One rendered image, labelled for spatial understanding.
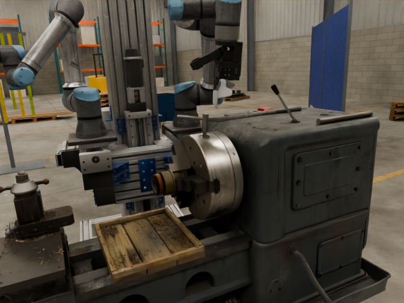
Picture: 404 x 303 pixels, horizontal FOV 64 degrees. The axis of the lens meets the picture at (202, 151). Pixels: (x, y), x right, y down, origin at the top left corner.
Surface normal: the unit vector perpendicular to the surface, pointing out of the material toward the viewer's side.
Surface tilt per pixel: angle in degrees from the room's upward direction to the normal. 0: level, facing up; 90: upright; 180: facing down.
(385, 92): 90
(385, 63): 90
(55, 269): 0
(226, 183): 83
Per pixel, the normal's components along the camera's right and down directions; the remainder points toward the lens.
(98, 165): 0.34, 0.23
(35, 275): -0.04, -0.96
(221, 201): 0.43, 0.47
